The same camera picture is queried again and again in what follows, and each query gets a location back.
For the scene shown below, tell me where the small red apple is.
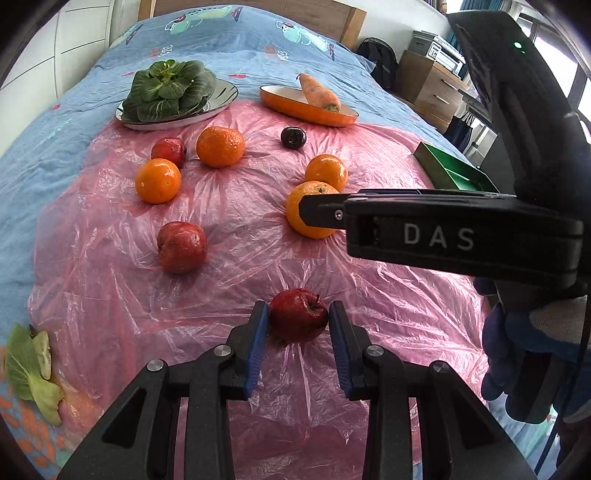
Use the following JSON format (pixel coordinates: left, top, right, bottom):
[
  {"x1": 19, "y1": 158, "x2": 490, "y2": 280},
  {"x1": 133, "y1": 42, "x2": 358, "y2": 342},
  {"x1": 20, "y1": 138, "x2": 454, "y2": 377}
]
[{"x1": 151, "y1": 137, "x2": 186, "y2": 169}]

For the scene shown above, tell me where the bok choy leaf piece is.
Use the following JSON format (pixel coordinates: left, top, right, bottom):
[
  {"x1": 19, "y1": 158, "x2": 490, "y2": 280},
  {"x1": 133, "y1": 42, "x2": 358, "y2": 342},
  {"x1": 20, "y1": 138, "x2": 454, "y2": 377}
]
[{"x1": 4, "y1": 323, "x2": 65, "y2": 426}]

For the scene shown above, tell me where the wooden headboard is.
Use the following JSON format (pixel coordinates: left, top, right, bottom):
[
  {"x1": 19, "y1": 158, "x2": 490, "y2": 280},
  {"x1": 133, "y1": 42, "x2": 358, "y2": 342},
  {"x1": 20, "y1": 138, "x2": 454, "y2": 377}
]
[{"x1": 137, "y1": 0, "x2": 368, "y2": 51}]

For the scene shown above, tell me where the grey printer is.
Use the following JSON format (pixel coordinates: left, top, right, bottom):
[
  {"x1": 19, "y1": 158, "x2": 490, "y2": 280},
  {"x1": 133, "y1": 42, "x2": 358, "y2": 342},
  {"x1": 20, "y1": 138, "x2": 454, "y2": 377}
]
[{"x1": 409, "y1": 30, "x2": 467, "y2": 75}]

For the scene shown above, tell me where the orange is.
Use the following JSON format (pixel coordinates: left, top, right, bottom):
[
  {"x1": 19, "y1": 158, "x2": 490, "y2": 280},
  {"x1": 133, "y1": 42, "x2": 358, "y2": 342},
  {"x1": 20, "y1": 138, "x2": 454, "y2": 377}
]
[
  {"x1": 286, "y1": 181, "x2": 342, "y2": 240},
  {"x1": 305, "y1": 154, "x2": 348, "y2": 193},
  {"x1": 135, "y1": 158, "x2": 182, "y2": 205},
  {"x1": 196, "y1": 126, "x2": 246, "y2": 168}
]

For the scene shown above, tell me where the orange carrot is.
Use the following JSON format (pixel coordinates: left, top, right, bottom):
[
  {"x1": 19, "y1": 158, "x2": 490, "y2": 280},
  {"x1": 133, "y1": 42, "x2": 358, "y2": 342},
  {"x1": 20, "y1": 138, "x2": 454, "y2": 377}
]
[{"x1": 298, "y1": 73, "x2": 341, "y2": 113}]

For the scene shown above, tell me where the silver metal plate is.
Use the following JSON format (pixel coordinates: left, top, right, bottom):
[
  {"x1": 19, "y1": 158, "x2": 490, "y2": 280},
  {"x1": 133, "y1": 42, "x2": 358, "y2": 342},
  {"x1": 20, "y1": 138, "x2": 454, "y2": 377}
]
[{"x1": 115, "y1": 78, "x2": 239, "y2": 132}]

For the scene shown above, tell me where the blue printed bedsheet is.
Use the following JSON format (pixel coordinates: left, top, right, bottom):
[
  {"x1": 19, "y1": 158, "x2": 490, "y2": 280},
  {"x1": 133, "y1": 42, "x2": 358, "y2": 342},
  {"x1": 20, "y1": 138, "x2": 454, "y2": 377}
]
[{"x1": 0, "y1": 4, "x2": 492, "y2": 480}]

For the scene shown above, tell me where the dark cloth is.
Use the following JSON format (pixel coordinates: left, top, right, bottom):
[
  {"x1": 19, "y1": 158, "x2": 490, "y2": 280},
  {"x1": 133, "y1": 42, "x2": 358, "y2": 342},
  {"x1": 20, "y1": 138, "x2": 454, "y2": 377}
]
[{"x1": 445, "y1": 115, "x2": 495, "y2": 153}]

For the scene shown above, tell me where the green bok choy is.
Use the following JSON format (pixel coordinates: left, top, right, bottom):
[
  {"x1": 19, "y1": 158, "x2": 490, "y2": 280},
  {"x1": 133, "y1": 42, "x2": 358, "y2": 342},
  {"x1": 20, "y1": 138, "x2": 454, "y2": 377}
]
[{"x1": 122, "y1": 60, "x2": 217, "y2": 123}]

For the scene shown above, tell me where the dark purple plum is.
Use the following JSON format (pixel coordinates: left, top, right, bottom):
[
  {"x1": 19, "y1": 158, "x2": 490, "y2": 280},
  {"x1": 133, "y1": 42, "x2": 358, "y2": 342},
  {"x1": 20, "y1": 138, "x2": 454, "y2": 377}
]
[{"x1": 281, "y1": 127, "x2": 307, "y2": 149}]

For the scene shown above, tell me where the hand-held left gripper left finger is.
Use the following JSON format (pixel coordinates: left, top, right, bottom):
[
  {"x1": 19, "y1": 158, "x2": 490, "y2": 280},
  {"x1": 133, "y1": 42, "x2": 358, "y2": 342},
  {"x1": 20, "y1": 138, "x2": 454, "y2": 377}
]
[{"x1": 58, "y1": 300, "x2": 271, "y2": 480}]

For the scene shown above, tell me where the wooden drawer cabinet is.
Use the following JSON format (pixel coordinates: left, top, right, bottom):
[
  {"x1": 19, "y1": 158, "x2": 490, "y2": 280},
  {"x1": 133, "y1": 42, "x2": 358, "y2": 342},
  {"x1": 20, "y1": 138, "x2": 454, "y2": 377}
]
[{"x1": 396, "y1": 50, "x2": 469, "y2": 134}]

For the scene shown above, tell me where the person's right hand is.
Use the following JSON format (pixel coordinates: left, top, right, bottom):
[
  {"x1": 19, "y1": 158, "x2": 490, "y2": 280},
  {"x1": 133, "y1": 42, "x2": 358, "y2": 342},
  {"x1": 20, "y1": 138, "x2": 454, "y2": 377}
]
[{"x1": 475, "y1": 278, "x2": 591, "y2": 423}]

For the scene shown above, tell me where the pink plastic sheet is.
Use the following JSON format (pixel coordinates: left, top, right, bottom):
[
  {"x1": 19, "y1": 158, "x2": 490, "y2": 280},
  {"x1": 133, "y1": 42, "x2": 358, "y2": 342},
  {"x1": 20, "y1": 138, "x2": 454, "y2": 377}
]
[{"x1": 27, "y1": 99, "x2": 490, "y2": 480}]

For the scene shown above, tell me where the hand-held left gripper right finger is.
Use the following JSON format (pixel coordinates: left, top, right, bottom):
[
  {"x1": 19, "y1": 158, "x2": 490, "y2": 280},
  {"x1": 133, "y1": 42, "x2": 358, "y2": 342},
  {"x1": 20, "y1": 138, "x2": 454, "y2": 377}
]
[{"x1": 328, "y1": 300, "x2": 539, "y2": 480}]

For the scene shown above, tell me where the black backpack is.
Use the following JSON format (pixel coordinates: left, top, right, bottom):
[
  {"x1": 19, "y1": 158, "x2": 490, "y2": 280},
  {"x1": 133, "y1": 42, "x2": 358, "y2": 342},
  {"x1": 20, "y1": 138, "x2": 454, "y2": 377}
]
[{"x1": 356, "y1": 37, "x2": 399, "y2": 90}]

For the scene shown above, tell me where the white wardrobe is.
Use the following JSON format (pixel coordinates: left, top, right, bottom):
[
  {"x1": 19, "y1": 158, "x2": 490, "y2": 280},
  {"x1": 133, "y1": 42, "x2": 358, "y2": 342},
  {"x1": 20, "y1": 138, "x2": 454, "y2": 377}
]
[{"x1": 0, "y1": 0, "x2": 116, "y2": 93}]

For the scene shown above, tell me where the orange oval dish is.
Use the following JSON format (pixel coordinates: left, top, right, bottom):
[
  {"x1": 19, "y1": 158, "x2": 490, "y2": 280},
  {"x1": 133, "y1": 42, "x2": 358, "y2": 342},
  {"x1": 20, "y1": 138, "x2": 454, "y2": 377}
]
[{"x1": 259, "y1": 85, "x2": 359, "y2": 127}]

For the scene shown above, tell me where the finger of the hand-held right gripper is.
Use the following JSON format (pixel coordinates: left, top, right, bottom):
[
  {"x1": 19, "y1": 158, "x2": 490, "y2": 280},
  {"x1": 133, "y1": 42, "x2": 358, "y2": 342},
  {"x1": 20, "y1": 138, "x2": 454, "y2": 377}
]
[{"x1": 299, "y1": 193, "x2": 348, "y2": 230}]

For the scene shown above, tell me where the green tray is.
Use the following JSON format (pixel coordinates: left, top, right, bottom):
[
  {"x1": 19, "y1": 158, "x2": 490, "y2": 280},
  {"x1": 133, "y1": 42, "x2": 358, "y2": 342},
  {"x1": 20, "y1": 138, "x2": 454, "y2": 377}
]
[{"x1": 413, "y1": 141, "x2": 499, "y2": 192}]

